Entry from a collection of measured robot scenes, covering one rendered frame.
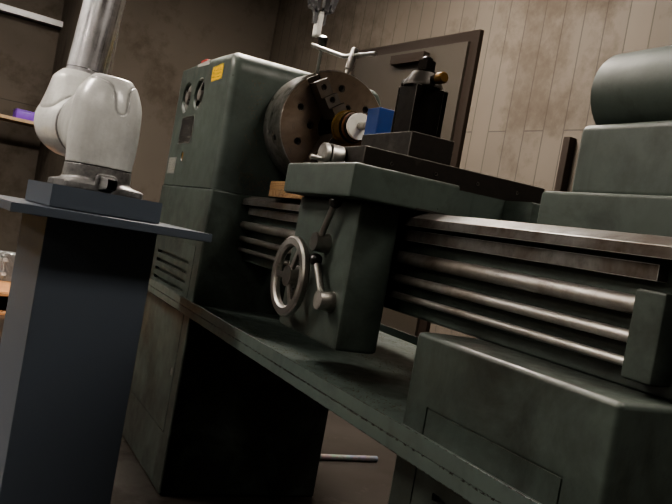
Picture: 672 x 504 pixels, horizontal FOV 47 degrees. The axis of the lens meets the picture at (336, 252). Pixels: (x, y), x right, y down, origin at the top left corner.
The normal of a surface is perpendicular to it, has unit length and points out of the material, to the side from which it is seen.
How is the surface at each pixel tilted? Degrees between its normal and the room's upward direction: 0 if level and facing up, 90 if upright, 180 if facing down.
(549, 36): 90
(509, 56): 90
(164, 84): 90
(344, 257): 90
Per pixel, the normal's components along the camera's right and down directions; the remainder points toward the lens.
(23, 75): 0.55, 0.11
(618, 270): -0.88, -0.15
